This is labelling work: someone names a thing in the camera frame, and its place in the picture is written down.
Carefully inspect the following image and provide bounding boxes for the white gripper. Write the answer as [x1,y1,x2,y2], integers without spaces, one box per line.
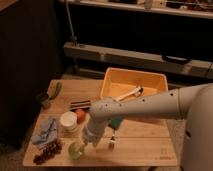
[81,118,109,147]

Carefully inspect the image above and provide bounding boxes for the green cup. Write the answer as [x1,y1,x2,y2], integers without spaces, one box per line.
[68,142,85,160]

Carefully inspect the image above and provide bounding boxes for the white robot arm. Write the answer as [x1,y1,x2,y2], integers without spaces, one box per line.
[82,83,213,171]

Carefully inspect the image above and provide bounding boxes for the red apple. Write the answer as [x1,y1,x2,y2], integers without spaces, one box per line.
[75,109,86,124]

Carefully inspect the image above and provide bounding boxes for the teal sponge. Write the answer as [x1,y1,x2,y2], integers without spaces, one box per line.
[108,118,122,130]

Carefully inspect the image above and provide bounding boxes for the black striped block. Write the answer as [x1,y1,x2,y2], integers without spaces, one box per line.
[70,100,91,110]

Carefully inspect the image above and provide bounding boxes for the white cup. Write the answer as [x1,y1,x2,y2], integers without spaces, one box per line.
[60,111,77,133]

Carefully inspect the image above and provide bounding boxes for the blue cloth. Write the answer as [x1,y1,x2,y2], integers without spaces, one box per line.
[31,117,58,149]

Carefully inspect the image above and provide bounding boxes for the bunch of dark grapes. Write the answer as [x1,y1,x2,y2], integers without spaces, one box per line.
[33,140,62,165]

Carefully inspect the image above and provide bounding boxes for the yellow plastic bin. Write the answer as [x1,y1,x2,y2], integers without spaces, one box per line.
[100,68,168,98]

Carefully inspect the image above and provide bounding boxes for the white spoon in bin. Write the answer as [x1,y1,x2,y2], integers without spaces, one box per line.
[115,86,143,101]

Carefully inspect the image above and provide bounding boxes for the small dark cup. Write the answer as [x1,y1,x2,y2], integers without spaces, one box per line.
[36,93,50,109]

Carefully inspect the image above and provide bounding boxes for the grey metal rail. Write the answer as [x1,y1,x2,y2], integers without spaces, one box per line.
[63,42,213,79]

